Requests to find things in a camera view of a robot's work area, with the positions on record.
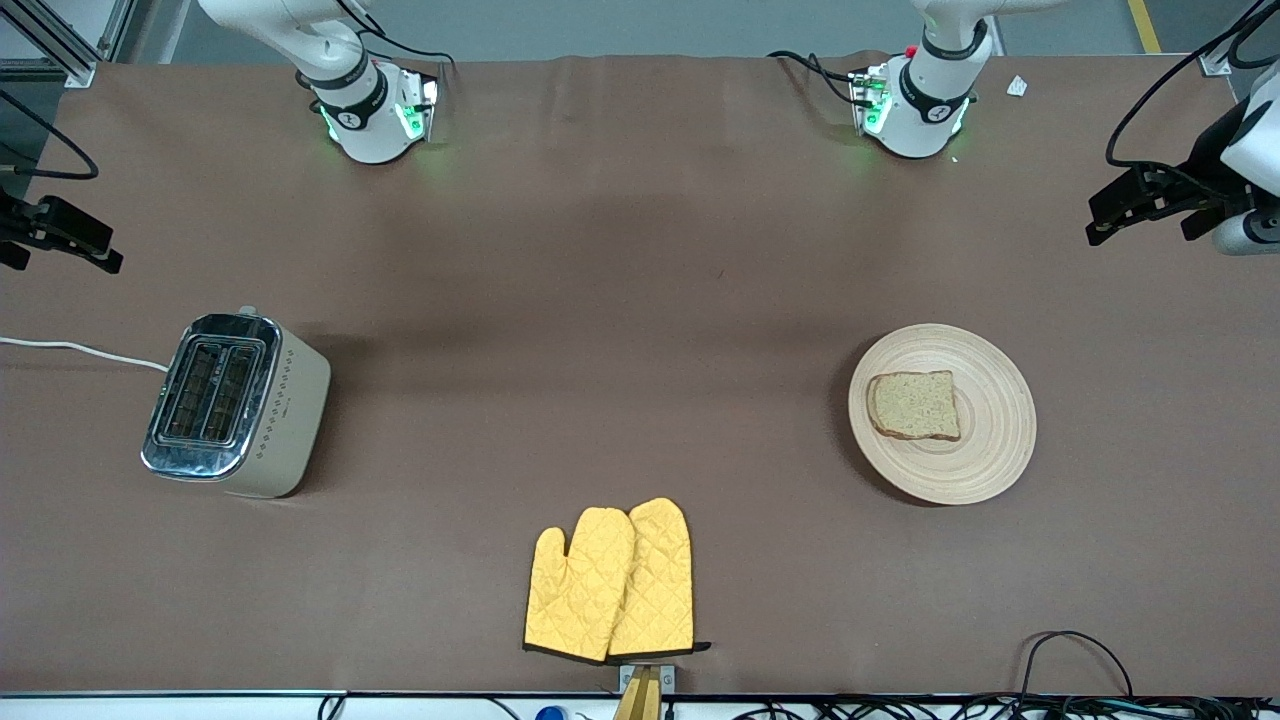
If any round light wooden plate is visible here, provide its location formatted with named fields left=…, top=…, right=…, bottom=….
left=848, top=323, right=1038, bottom=506

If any slice of brown bread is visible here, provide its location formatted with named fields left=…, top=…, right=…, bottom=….
left=866, top=370, right=962, bottom=442

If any cream and chrome toaster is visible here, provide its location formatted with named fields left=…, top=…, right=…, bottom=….
left=140, top=305, right=332, bottom=499

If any brown table mat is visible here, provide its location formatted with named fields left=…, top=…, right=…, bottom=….
left=0, top=50, right=1280, bottom=698

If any yellow quilted oven mitt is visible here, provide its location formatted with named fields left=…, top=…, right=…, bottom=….
left=608, top=497, right=713, bottom=658
left=524, top=507, right=637, bottom=664

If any tan strut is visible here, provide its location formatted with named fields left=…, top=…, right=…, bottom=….
left=612, top=668, right=663, bottom=720

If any white toaster power cord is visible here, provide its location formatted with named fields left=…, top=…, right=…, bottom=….
left=0, top=337, right=169, bottom=373

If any aluminium frame post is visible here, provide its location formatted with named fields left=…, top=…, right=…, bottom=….
left=1200, top=0, right=1280, bottom=77
left=0, top=0, right=136, bottom=89

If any black left base cable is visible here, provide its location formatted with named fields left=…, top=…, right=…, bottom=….
left=768, top=50, right=866, bottom=106

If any black base cable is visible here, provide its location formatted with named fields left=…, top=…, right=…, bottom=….
left=768, top=50, right=866, bottom=106
left=335, top=0, right=458, bottom=73

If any black right base cable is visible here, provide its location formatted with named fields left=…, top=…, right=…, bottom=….
left=335, top=0, right=458, bottom=73

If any black looped cable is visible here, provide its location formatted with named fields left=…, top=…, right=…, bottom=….
left=1018, top=630, right=1134, bottom=701

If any black cable bundle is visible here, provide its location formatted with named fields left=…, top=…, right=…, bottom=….
left=730, top=695, right=1280, bottom=720

